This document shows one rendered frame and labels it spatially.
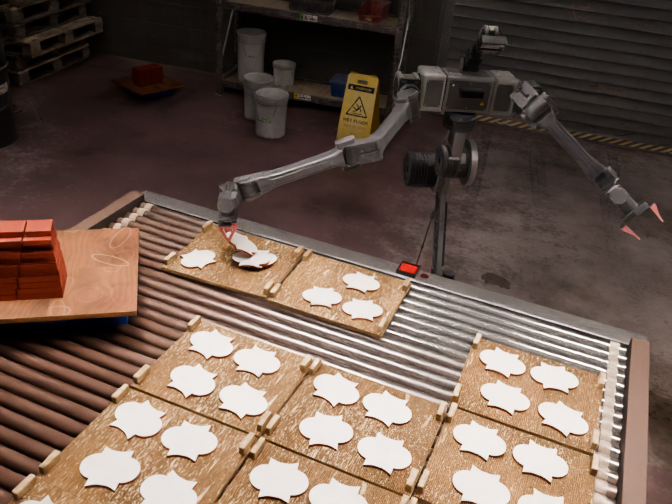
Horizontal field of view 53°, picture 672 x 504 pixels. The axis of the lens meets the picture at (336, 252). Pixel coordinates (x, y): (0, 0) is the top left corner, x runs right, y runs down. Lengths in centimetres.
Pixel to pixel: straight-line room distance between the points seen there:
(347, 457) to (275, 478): 20
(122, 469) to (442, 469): 80
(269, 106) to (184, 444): 441
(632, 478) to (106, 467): 133
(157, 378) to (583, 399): 125
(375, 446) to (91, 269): 108
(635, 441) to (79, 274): 172
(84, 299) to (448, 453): 115
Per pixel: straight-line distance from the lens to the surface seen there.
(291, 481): 176
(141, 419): 191
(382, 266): 260
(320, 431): 187
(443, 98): 286
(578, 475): 197
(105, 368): 212
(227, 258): 254
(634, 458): 206
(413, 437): 191
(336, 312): 229
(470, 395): 208
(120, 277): 227
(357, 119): 595
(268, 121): 600
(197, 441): 184
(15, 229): 214
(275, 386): 200
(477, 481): 184
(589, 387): 225
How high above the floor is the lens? 229
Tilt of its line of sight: 31 degrees down
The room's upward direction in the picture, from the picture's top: 6 degrees clockwise
